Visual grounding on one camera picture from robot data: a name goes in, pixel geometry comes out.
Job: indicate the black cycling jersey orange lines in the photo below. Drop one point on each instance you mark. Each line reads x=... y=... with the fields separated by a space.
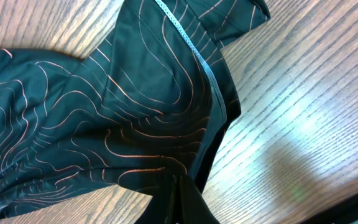
x=154 y=99

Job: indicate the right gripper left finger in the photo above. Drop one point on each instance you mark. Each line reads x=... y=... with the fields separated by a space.
x=164 y=205

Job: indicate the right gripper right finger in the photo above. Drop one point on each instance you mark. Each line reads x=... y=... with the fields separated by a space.
x=193 y=209

